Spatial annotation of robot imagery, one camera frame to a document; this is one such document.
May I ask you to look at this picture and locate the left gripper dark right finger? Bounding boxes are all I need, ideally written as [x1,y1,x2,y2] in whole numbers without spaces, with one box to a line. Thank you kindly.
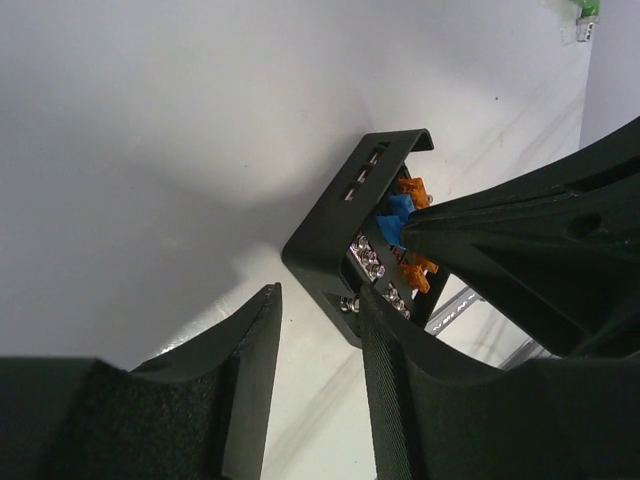
[358,287,505,479]

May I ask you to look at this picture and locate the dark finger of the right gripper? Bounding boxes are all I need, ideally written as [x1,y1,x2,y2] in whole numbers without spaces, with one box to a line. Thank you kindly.
[402,120,639,267]
[424,249,639,358]

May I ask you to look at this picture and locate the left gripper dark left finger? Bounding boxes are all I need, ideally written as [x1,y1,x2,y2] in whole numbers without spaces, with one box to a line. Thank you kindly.
[133,283,282,479]

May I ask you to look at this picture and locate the black fuse box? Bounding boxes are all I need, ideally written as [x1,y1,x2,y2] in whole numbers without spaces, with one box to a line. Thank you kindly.
[282,129,449,347]

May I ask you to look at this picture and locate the blue blade fuse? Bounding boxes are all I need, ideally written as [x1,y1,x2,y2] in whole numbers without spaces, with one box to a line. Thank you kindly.
[376,215,408,250]
[388,194,415,216]

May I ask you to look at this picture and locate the orange blade fuse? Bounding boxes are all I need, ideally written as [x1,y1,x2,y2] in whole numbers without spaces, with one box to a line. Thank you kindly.
[397,177,433,210]
[400,260,439,294]

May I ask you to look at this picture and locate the steel open-end wrench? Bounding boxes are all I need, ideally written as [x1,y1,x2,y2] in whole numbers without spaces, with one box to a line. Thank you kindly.
[424,289,485,336]

